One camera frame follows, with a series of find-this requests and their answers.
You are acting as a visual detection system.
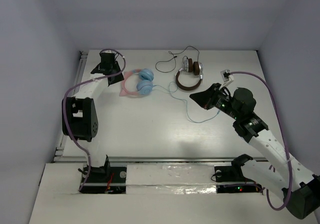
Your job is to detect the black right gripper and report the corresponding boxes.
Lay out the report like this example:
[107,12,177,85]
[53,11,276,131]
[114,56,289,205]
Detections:
[189,83,241,120]

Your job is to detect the light blue headphone cable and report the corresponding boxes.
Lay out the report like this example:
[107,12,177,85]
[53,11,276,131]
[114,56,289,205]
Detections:
[151,81,222,124]

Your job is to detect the pink blue cat-ear headphones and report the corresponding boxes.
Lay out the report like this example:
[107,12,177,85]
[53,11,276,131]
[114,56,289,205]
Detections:
[119,69,154,97]

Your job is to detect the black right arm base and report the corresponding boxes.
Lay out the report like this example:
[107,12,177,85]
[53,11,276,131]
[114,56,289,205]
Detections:
[210,154,264,194]

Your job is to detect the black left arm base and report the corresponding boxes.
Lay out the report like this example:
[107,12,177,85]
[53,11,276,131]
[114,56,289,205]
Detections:
[78,156,127,194]

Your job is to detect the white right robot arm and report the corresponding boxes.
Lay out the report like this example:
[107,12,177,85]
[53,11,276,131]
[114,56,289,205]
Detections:
[190,83,320,219]

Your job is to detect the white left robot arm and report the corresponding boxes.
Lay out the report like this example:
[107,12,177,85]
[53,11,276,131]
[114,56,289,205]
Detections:
[61,49,127,181]

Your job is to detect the brown silver headphones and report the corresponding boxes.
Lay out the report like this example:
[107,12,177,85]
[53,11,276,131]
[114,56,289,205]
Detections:
[175,57,204,91]

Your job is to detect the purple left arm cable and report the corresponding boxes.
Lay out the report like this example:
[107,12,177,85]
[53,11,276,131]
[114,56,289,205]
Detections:
[61,49,126,192]

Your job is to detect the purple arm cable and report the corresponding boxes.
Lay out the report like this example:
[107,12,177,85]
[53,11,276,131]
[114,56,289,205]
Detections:
[231,71,293,211]
[61,49,126,192]

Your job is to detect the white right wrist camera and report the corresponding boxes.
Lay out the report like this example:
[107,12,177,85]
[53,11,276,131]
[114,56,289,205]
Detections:
[221,70,234,87]

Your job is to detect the thin black headphone cable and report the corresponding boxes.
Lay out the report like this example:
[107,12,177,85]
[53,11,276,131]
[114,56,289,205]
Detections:
[155,46,201,73]

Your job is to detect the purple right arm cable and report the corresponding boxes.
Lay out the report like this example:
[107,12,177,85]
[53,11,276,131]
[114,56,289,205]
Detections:
[231,71,293,211]

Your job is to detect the aluminium rail left side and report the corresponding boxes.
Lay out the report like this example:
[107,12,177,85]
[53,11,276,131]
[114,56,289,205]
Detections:
[54,51,90,156]

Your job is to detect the aluminium rail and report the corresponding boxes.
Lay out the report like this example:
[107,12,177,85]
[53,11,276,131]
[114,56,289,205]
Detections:
[54,51,90,156]
[52,155,234,163]

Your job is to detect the aluminium rail front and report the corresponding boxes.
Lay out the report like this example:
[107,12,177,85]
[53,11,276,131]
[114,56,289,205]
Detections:
[52,155,234,163]

